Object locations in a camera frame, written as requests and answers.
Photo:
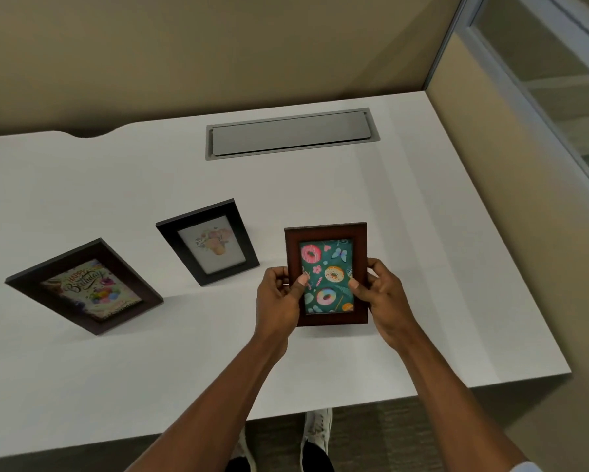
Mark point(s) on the person's left forearm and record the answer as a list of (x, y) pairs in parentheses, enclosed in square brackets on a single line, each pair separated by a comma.
[(201, 412)]

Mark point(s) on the person's white right sleeve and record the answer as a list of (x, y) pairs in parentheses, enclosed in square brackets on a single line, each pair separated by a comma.
[(524, 467)]

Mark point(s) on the person's left thumb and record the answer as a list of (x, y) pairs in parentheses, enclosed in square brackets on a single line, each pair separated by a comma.
[(300, 288)]

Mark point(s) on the glass partition window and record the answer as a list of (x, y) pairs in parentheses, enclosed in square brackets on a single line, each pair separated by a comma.
[(550, 68)]

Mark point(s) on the dark brown birthday picture frame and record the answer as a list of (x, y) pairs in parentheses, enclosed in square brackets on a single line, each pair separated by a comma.
[(85, 289)]

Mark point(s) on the person's white right shoe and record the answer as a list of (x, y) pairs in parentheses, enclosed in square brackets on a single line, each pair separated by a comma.
[(317, 430)]

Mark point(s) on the person's white left shoe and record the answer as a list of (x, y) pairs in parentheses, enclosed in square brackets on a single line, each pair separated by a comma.
[(243, 454)]

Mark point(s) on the reddish-brown donut picture frame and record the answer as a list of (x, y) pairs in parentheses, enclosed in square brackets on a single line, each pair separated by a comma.
[(326, 250)]

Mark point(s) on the person's white shoe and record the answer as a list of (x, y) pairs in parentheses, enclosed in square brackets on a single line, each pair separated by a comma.
[(317, 430), (243, 454)]

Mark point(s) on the person's left hand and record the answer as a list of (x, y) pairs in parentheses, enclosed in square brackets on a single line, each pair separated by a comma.
[(277, 309)]

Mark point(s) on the black flower picture frame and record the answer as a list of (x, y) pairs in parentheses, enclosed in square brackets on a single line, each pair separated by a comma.
[(207, 243)]

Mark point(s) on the person's right thumb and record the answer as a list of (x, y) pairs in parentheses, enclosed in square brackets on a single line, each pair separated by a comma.
[(359, 290)]

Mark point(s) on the person's right forearm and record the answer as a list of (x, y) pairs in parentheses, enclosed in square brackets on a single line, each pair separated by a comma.
[(451, 407)]

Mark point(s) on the person's right hand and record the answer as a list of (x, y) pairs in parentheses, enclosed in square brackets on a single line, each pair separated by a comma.
[(390, 304)]

